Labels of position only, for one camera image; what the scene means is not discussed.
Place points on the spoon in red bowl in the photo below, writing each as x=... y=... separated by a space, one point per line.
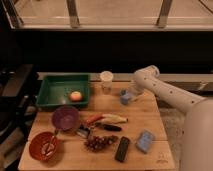
x=46 y=150

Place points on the apple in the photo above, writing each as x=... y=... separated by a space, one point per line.
x=75 y=96

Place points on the red bowl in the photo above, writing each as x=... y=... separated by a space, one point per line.
x=37 y=146

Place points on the black remote control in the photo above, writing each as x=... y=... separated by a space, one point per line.
x=122 y=149

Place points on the banana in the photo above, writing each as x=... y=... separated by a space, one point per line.
x=110 y=118

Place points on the small metal can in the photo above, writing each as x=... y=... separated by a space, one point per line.
x=83 y=131

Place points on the black chair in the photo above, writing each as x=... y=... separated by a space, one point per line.
x=16 y=92

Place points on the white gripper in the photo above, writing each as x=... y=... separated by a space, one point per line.
x=135 y=89

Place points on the bunch of grapes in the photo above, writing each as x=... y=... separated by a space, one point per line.
x=97 y=143

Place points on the green plastic tray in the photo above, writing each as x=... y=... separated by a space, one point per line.
x=55 y=90

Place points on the blue sponge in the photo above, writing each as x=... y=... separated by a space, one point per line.
x=145 y=141

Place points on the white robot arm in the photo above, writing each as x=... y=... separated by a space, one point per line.
x=197 y=140

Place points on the carrot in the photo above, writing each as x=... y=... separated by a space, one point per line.
x=93 y=119

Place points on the white cup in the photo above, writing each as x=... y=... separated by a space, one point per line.
x=106 y=78

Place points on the purple bowl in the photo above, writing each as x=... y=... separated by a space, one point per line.
x=65 y=118

